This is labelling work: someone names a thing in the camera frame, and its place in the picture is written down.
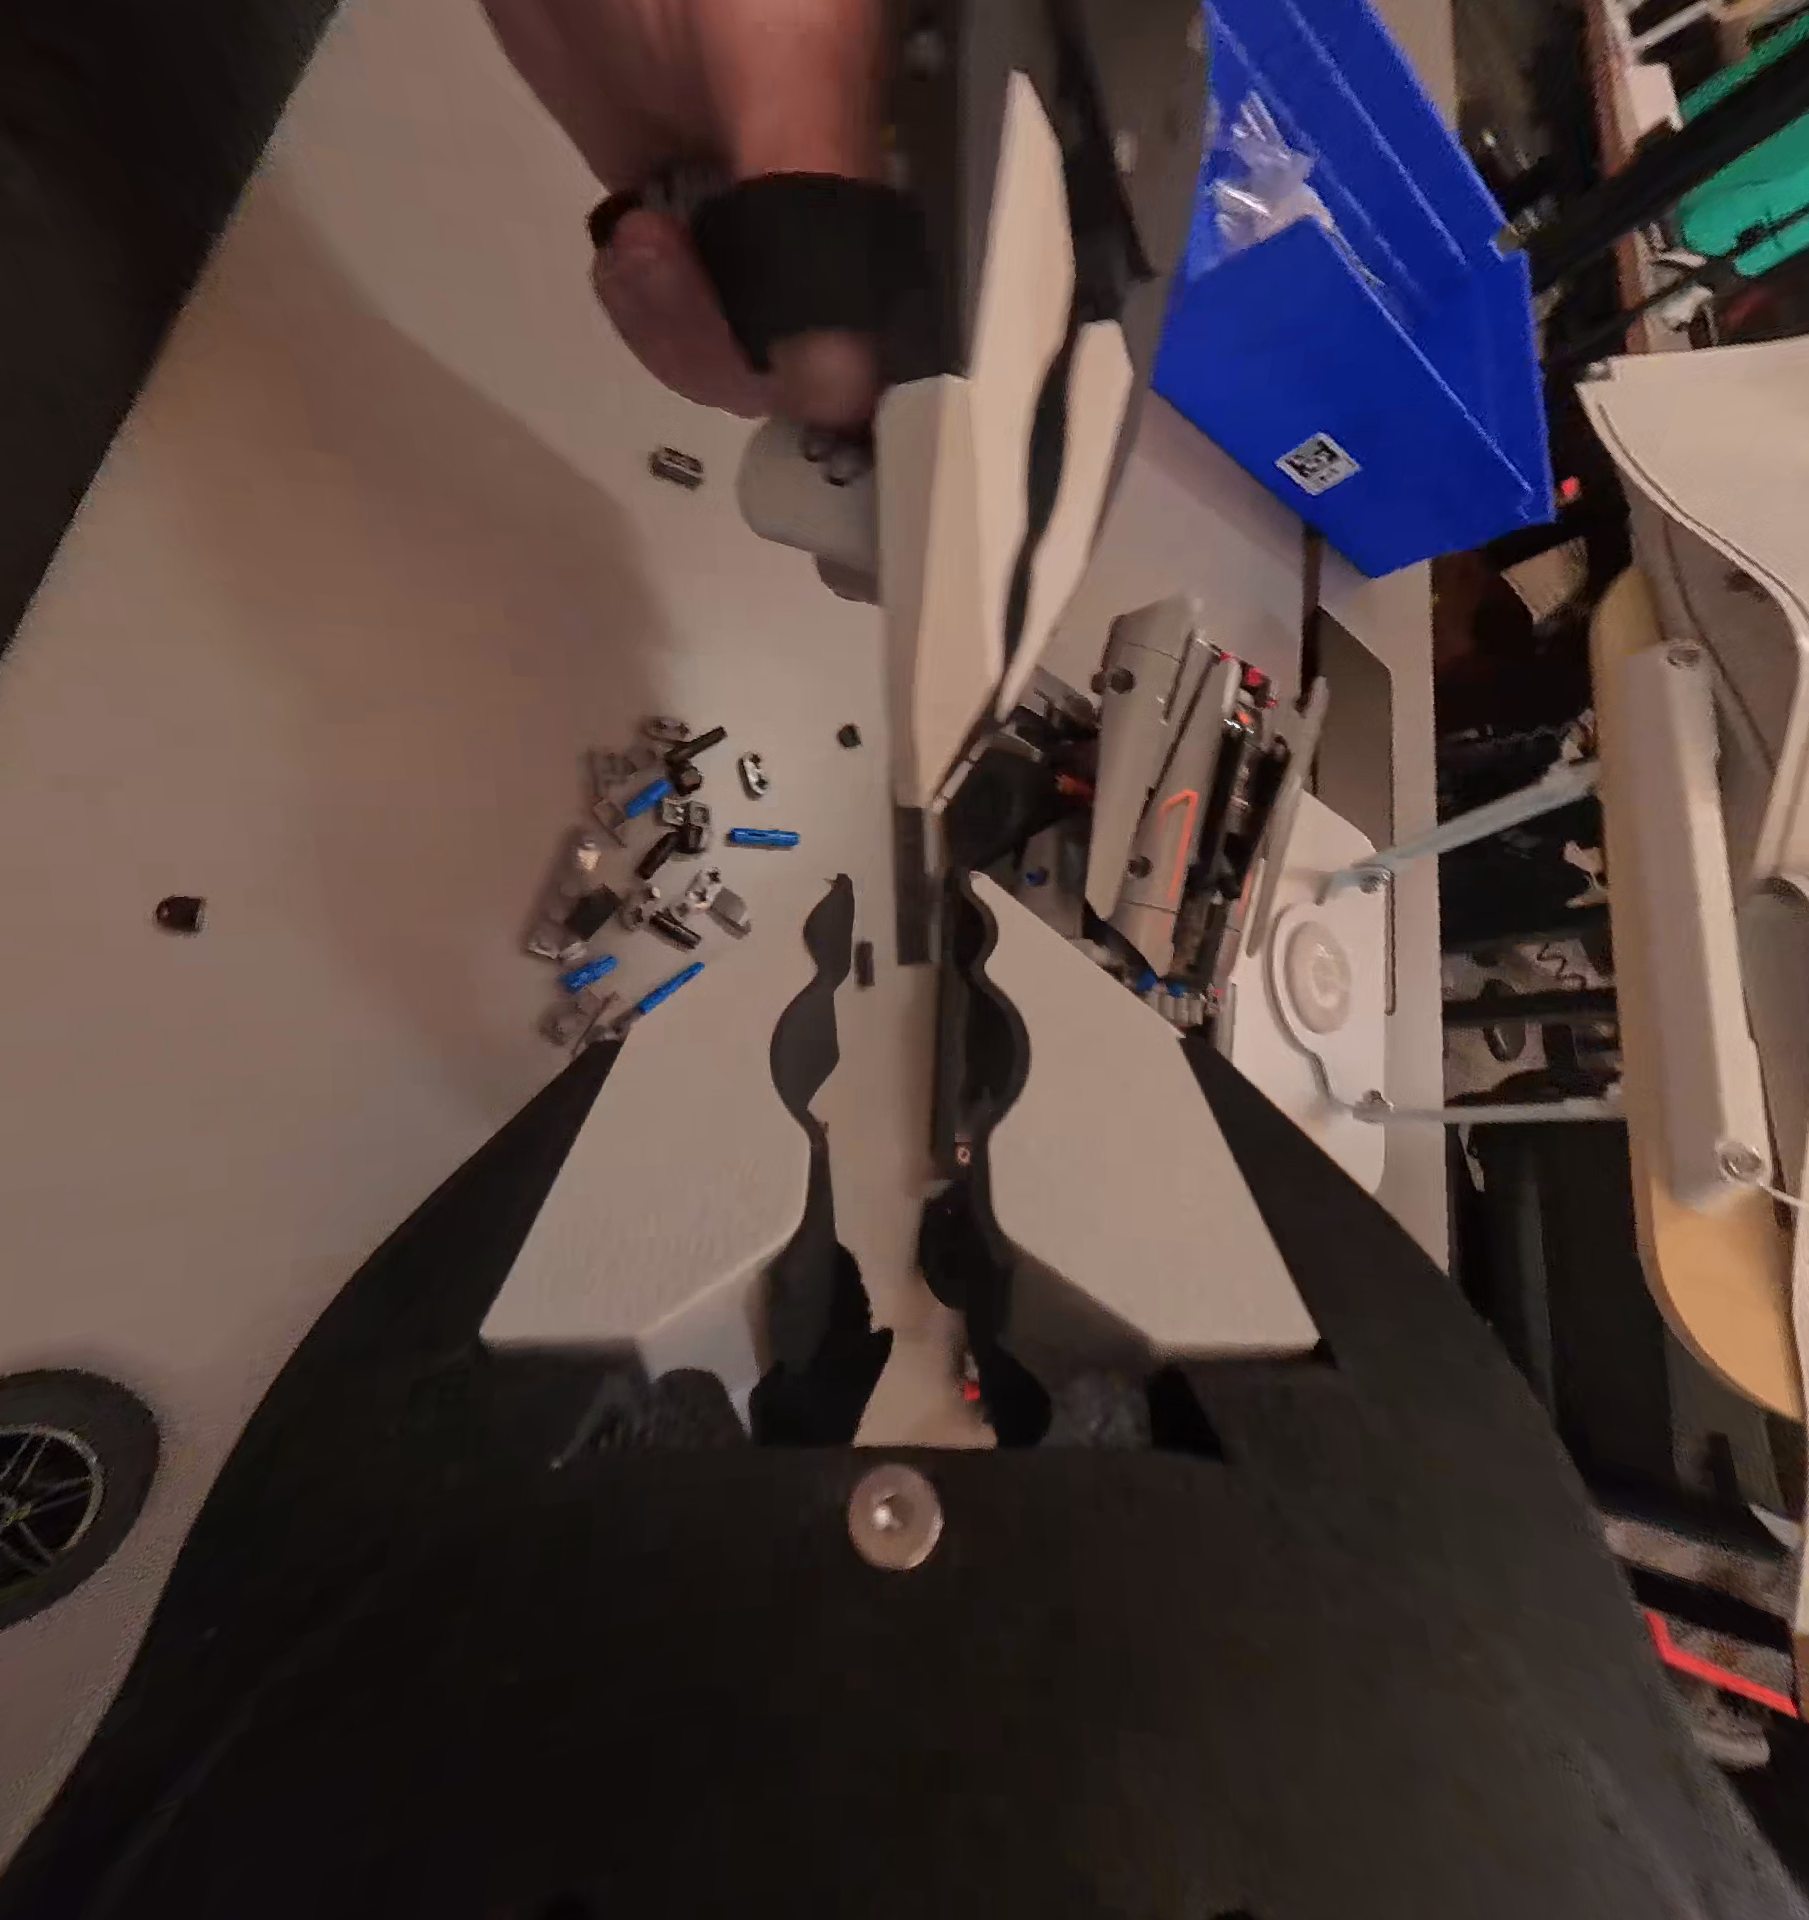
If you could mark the blue storage bin with tag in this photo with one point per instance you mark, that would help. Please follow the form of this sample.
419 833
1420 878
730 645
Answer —
1370 375

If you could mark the grey lego car model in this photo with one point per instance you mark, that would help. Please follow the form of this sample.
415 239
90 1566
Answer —
1144 720

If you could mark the small clear plastic bag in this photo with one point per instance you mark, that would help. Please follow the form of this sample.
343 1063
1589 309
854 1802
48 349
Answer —
1263 180

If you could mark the small black round lego piece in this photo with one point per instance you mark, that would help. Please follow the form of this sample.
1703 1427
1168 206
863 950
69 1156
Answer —
180 911

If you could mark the lego instruction booklet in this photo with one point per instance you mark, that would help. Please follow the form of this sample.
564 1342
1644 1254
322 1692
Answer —
1745 450

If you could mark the small black lego wheel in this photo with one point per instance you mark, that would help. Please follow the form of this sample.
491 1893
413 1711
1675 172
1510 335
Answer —
95 1441

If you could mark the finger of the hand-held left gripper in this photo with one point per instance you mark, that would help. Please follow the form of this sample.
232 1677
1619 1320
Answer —
949 569
1093 434

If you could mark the person's left hand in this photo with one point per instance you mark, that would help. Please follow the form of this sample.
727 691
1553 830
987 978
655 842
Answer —
694 90

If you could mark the small dark lego piece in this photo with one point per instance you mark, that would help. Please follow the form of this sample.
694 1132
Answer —
676 465

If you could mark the long thin dark lego piece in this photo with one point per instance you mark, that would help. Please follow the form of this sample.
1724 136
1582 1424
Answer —
916 884

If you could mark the scattered blue pins grey pieces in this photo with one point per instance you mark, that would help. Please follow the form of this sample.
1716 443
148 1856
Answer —
761 837

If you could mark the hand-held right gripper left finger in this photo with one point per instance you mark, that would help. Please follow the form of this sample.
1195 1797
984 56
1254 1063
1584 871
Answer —
649 1199

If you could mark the white and wooden book stand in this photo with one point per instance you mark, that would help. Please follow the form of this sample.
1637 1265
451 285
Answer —
1669 900

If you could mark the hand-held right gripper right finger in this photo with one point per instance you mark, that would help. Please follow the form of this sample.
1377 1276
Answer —
1130 1199

